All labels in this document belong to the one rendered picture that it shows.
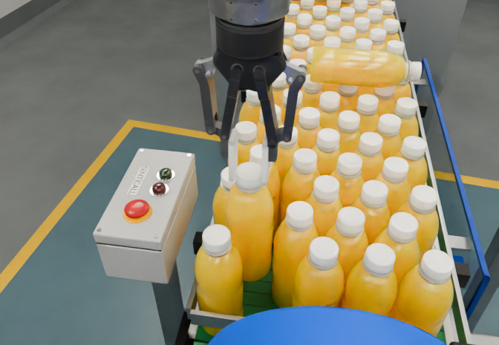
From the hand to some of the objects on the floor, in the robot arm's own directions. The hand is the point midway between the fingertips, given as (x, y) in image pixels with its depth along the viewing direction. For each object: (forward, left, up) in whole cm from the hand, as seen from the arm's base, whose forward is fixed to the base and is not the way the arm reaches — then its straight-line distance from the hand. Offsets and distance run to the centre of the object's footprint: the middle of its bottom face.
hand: (249, 157), depth 63 cm
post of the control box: (-17, +2, -120) cm, 121 cm away
